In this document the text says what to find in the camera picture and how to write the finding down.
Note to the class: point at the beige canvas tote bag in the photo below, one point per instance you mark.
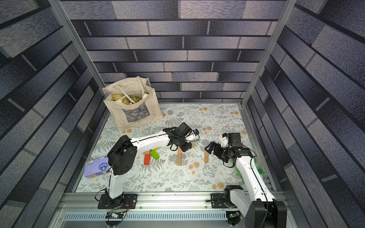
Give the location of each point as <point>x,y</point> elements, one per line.
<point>132,102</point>

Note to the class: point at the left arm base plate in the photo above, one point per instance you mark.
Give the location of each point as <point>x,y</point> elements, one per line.
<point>125,200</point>

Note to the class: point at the purple tissue pack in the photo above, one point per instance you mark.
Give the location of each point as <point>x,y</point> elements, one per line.
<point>96,167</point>

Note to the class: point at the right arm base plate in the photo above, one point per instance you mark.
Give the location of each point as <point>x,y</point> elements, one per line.
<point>218,201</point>

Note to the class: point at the red block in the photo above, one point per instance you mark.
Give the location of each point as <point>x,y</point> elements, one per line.
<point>146,159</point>

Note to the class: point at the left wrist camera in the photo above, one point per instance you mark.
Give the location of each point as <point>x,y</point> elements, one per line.
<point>194,136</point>

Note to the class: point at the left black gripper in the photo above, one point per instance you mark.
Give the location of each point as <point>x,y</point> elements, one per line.
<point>187,147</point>

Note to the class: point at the green chips bag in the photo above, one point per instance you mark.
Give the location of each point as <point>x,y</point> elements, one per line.
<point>260,170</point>

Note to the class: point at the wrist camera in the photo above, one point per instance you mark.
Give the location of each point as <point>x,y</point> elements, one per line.
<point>231,140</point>
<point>194,136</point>

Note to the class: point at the aluminium front rail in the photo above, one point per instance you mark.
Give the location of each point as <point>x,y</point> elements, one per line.
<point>153,210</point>

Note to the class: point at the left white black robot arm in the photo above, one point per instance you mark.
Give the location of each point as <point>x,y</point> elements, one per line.
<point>122,156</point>

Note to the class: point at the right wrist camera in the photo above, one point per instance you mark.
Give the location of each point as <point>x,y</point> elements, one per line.
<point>231,140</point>

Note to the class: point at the right circuit board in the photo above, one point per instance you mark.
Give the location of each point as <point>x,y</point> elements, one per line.
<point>233,215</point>

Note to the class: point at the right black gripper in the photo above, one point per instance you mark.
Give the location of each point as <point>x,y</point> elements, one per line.
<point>218,149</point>

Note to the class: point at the green block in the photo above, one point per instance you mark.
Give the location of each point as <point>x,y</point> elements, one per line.
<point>154,154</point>

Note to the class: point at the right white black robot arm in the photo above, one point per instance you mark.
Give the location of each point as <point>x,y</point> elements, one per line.
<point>258,206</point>

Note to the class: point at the left circuit board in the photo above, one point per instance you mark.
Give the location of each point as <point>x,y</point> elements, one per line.
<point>115,215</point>

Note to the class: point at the circuit board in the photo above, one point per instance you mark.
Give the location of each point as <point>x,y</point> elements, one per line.
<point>233,215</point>
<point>115,215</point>

